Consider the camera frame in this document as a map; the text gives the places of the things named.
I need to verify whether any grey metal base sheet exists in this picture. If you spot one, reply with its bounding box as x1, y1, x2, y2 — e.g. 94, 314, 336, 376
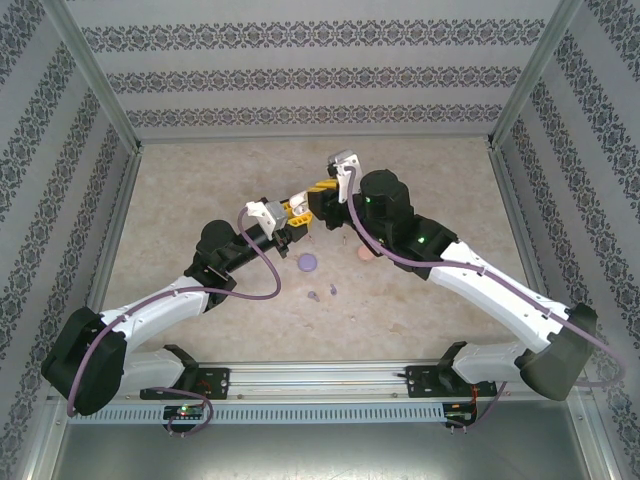
47, 418, 609, 480

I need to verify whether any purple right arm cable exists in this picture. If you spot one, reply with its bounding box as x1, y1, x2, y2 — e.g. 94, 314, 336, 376
347, 167, 627, 436

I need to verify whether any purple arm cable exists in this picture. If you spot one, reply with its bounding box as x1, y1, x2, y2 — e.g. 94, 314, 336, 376
67, 207, 282, 436
347, 167, 627, 436

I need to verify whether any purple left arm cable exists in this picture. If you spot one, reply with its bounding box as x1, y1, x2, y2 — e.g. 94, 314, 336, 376
67, 207, 282, 436

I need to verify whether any aluminium table side rail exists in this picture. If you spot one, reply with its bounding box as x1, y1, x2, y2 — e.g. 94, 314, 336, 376
485, 139, 571, 321
69, 142, 146, 326

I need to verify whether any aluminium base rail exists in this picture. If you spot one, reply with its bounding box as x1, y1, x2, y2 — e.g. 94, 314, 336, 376
49, 360, 584, 404

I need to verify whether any grey slotted cable duct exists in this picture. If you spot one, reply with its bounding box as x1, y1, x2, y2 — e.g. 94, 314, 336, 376
67, 403, 447, 425

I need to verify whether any aluminium corner frame post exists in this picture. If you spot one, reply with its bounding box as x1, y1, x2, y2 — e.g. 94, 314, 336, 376
487, 0, 586, 150
42, 0, 144, 151

